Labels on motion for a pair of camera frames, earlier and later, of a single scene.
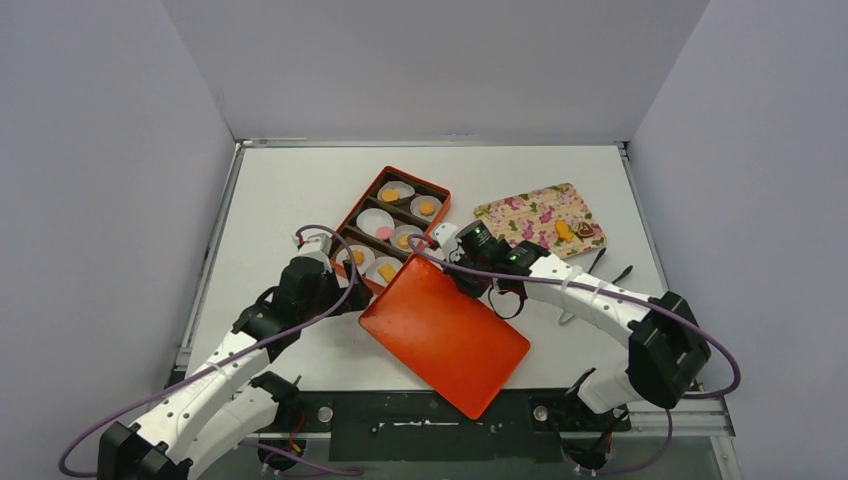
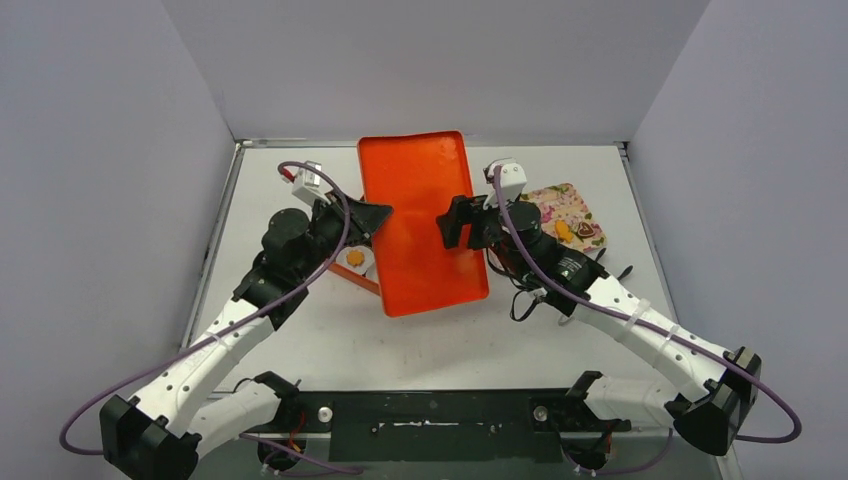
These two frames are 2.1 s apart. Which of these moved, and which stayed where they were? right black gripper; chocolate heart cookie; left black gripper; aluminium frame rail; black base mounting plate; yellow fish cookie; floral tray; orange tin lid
Moved: right black gripper; left black gripper; orange tin lid
Stayed: yellow fish cookie; chocolate heart cookie; floral tray; aluminium frame rail; black base mounting plate
